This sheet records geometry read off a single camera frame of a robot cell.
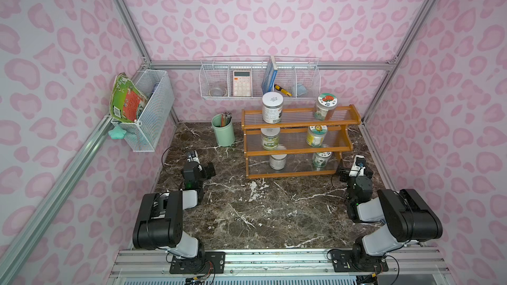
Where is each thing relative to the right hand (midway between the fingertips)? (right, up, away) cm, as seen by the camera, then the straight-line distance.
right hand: (353, 159), depth 88 cm
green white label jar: (-13, 0, +5) cm, 14 cm away
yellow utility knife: (-30, +33, +7) cm, 45 cm away
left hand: (-71, -1, +6) cm, 71 cm away
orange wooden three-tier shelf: (-23, +6, +6) cm, 24 cm away
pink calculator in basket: (-50, +35, +5) cm, 62 cm away
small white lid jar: (-33, -2, +4) cm, 34 cm away
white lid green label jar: (-37, +10, -6) cm, 39 cm away
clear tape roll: (-62, +32, +7) cm, 70 cm away
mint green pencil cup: (-60, +11, +15) cm, 63 cm away
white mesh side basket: (-84, +11, -17) cm, 86 cm away
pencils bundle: (-59, +20, +11) cm, 63 cm away
